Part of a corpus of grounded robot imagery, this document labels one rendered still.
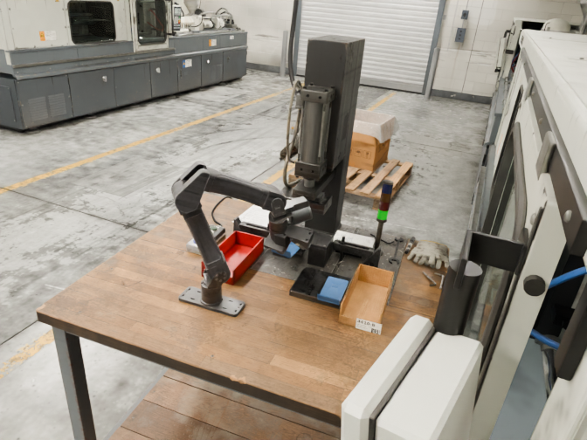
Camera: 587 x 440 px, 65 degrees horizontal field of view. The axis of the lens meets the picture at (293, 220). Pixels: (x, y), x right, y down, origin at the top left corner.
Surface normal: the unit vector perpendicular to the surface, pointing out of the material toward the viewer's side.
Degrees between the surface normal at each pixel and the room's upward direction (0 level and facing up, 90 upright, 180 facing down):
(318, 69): 90
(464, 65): 90
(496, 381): 90
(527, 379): 0
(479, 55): 90
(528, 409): 0
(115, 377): 0
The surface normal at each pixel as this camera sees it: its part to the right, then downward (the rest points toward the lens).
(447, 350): -0.03, -0.92
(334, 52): -0.34, 0.40
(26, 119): 0.91, 0.24
